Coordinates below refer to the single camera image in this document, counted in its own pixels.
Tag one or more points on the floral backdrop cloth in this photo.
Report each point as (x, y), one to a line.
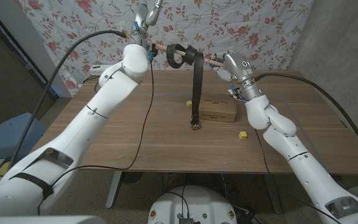
(213, 31)

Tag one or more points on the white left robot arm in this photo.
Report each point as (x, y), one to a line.
(82, 124)

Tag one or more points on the flat cardboard box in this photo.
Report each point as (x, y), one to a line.
(219, 109)

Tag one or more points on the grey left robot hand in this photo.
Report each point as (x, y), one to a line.
(146, 15)

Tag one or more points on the white power strip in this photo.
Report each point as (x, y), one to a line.
(96, 70)

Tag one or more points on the dark brown leather belt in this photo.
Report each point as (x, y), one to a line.
(197, 90)

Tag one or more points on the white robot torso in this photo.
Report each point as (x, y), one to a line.
(210, 202)

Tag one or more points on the small yellow block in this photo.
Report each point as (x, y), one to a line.
(243, 135)
(189, 104)

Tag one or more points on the long wooden stick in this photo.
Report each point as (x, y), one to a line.
(162, 47)

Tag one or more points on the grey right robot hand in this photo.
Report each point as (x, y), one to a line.
(236, 67)

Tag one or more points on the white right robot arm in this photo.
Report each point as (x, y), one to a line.
(291, 146)

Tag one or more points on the white table leg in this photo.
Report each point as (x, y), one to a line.
(114, 189)

